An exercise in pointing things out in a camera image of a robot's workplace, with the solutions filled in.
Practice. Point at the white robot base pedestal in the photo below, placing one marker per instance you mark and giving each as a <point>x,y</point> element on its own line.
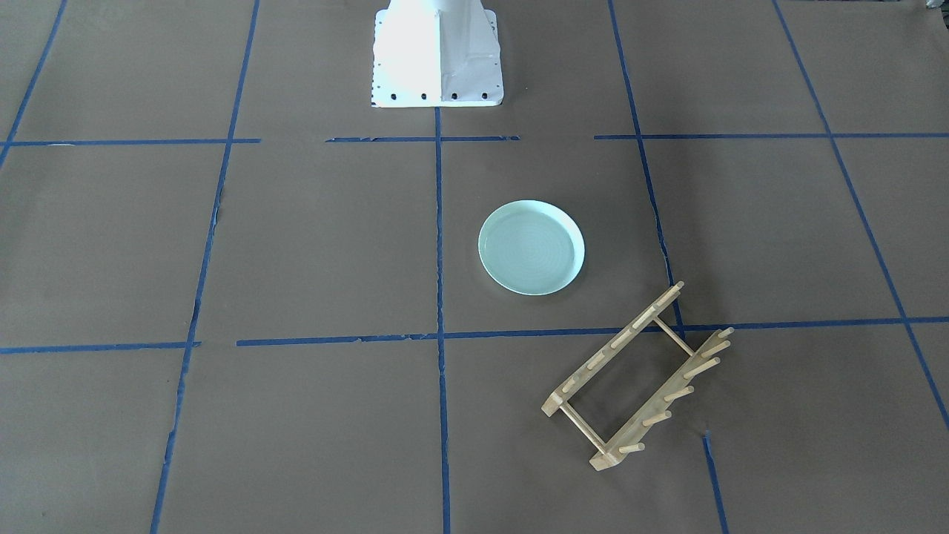
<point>436,53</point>

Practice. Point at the wooden dish rack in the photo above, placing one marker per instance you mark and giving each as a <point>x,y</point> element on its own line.
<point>629,385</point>

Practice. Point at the light green round plate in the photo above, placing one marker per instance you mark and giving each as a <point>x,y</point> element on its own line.
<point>530,247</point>

